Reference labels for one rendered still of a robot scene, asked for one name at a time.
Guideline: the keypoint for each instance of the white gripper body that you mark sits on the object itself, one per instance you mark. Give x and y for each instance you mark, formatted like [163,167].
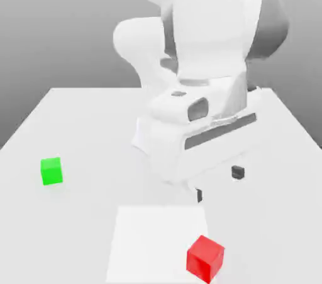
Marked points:
[201,158]

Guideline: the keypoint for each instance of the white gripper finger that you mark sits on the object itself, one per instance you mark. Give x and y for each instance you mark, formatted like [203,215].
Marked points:
[237,172]
[199,195]

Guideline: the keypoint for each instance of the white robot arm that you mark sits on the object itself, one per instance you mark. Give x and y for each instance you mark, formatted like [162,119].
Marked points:
[208,24]

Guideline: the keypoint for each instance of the small red cube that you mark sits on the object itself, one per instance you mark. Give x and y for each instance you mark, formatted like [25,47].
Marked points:
[205,258]

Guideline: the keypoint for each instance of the small green cube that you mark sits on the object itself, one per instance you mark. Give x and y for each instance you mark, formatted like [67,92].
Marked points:
[51,171]

